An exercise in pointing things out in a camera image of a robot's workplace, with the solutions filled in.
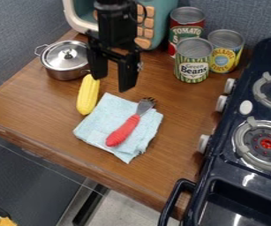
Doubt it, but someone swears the red can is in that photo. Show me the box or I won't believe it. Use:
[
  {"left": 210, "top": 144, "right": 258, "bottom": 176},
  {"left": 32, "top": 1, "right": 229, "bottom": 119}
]
[{"left": 167, "top": 6, "right": 207, "bottom": 59}]

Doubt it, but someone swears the silver pot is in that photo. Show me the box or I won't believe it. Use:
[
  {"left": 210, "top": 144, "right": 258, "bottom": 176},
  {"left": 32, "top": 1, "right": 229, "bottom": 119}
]
[{"left": 34, "top": 40, "right": 93, "bottom": 82}]

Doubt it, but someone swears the green can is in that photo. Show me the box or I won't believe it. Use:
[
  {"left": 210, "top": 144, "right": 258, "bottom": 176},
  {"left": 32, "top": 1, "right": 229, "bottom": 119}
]
[{"left": 172, "top": 37, "right": 215, "bottom": 84}]

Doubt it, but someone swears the red-handled fork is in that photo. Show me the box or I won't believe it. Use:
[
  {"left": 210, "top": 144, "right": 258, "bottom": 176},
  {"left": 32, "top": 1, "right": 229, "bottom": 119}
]
[{"left": 104, "top": 97, "right": 158, "bottom": 147}]

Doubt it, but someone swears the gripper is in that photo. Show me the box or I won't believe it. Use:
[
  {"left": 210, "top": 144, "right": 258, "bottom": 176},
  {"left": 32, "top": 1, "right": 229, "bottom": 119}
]
[{"left": 84, "top": 7, "right": 143, "bottom": 93}]

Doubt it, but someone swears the white cloth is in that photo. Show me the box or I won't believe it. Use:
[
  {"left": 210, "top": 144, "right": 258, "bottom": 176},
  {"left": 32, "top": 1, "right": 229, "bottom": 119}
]
[{"left": 72, "top": 92, "right": 165, "bottom": 164}]

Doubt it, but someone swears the yellow can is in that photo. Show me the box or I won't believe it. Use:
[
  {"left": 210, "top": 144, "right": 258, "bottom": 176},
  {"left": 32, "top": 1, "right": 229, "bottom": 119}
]
[{"left": 206, "top": 28, "right": 246, "bottom": 74}]

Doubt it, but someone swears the toy microwave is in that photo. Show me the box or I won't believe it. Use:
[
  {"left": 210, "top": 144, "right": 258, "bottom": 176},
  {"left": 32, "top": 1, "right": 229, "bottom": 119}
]
[{"left": 60, "top": 0, "right": 180, "bottom": 51}]

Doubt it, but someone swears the toy stove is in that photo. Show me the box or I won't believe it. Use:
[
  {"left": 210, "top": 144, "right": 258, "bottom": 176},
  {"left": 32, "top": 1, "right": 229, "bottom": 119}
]
[{"left": 156, "top": 37, "right": 271, "bottom": 226}]

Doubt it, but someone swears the yellow toy corn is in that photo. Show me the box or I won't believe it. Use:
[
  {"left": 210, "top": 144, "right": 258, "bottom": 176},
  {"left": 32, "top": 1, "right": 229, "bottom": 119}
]
[{"left": 74, "top": 73, "right": 102, "bottom": 117}]

